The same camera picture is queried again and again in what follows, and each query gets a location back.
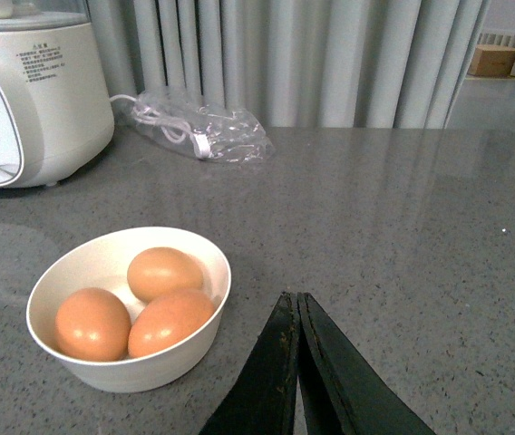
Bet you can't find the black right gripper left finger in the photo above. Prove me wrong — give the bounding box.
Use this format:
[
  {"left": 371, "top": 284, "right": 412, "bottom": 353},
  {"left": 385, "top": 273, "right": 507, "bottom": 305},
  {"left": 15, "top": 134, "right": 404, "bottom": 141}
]
[{"left": 200, "top": 293, "right": 301, "bottom": 435}]

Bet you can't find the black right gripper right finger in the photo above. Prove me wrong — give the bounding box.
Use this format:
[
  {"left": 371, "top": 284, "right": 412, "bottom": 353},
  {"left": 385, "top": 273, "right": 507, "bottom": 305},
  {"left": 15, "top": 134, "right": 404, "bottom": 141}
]
[{"left": 297, "top": 293, "right": 433, "bottom": 434}]

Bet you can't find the brown egg bowl front right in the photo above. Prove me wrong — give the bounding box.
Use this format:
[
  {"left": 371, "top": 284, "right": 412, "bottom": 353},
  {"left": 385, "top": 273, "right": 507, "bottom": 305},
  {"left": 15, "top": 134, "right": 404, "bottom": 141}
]
[{"left": 128, "top": 290, "right": 215, "bottom": 358}]

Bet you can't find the pale brown egg bowl back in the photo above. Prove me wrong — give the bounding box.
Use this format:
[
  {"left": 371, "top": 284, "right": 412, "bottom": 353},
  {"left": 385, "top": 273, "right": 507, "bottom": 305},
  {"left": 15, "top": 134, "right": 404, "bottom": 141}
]
[{"left": 127, "top": 246, "right": 204, "bottom": 303}]

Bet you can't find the brown egg bowl front left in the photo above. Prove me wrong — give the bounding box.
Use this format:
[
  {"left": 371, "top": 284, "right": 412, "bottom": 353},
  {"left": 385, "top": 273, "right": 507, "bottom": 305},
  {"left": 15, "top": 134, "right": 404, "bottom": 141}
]
[{"left": 54, "top": 287, "right": 131, "bottom": 362}]

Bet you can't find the cardboard box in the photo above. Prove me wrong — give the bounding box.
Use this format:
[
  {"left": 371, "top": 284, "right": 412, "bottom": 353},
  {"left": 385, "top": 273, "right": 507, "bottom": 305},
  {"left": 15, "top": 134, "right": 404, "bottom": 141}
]
[{"left": 467, "top": 44, "right": 515, "bottom": 77}]

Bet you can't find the white round bowl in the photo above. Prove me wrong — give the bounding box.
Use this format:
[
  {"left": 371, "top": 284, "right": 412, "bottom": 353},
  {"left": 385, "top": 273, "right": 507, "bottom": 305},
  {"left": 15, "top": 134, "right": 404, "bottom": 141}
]
[{"left": 26, "top": 227, "right": 231, "bottom": 393}]

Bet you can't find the clear plastic bag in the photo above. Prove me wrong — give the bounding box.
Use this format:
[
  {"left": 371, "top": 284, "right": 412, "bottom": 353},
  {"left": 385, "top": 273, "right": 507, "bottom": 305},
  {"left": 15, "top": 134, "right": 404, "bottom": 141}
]
[{"left": 110, "top": 86, "right": 274, "bottom": 163}]

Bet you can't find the white Joyoung blender appliance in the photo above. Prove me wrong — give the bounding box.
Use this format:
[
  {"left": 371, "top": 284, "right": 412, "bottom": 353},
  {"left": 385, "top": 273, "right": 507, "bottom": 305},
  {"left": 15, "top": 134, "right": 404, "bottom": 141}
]
[{"left": 0, "top": 1, "right": 114, "bottom": 188}]

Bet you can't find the white power cord with plug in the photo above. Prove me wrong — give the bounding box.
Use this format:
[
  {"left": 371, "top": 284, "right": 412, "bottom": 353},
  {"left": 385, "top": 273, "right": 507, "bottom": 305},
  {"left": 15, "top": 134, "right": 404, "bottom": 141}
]
[{"left": 109, "top": 93, "right": 213, "bottom": 160}]

